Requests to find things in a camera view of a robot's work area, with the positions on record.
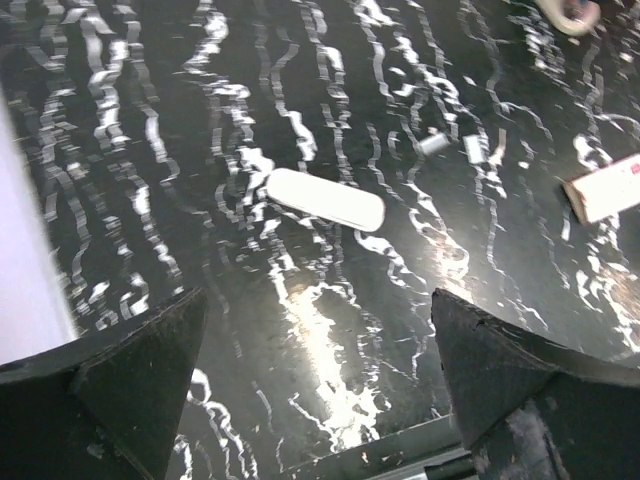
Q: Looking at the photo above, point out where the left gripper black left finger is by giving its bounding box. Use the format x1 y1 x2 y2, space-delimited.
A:
1 289 208 479

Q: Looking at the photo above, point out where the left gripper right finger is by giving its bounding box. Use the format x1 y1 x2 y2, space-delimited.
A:
431 289 639 479

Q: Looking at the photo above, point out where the black grey stapler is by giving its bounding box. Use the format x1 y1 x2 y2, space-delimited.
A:
534 0 601 37

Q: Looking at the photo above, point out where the staple box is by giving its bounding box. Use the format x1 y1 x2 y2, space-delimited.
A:
563 153 640 225

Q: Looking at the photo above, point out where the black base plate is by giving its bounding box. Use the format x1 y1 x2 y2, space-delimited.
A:
280 415 478 479

